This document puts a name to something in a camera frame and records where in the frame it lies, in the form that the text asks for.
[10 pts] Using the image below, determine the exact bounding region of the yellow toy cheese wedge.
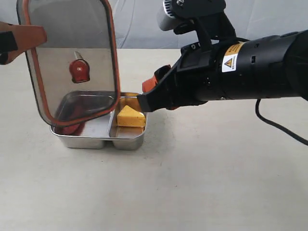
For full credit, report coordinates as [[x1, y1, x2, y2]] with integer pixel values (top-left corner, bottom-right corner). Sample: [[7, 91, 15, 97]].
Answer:
[[117, 105, 146, 128]]

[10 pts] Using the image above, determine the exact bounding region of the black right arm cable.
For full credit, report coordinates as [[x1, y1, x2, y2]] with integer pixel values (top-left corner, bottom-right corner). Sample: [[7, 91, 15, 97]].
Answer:
[[255, 98, 308, 146]]

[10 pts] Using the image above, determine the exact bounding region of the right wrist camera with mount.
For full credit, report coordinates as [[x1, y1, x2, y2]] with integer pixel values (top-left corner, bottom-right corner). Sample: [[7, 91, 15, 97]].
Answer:
[[157, 0, 236, 51]]

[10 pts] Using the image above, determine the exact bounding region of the red toy sausage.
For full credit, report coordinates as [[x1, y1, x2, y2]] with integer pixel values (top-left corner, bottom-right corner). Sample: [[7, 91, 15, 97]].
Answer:
[[54, 104, 84, 135]]

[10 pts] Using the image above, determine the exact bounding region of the stainless steel lunch box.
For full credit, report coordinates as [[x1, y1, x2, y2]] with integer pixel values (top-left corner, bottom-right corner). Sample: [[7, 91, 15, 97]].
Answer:
[[50, 92, 147, 151]]

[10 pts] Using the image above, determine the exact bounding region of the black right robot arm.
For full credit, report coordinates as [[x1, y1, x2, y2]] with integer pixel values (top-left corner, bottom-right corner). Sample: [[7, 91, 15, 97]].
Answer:
[[137, 31, 308, 112]]

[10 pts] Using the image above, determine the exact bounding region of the dark transparent lunch box lid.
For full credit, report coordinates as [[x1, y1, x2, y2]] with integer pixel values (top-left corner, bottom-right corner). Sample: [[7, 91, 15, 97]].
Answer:
[[16, 0, 120, 127]]

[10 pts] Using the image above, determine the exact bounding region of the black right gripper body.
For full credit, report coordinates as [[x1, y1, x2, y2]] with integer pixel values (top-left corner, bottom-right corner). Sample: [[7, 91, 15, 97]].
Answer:
[[168, 43, 225, 106]]

